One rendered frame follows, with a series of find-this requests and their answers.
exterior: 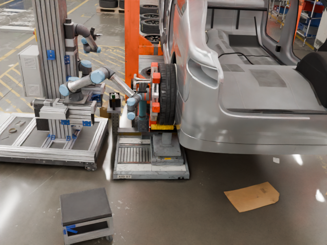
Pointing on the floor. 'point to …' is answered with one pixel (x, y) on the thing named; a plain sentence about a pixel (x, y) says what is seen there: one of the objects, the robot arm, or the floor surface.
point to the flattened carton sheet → (253, 197)
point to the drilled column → (115, 122)
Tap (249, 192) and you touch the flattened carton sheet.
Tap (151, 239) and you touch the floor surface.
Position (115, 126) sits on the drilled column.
